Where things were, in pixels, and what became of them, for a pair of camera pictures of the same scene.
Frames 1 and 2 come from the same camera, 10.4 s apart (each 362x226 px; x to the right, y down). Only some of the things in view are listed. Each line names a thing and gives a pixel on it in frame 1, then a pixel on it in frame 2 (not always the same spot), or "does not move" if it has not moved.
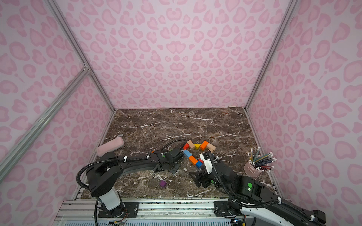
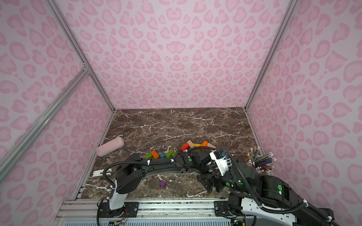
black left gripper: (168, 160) to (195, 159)
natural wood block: (191, 144) does not move
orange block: (203, 145) does not move
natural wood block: (211, 146) does not move
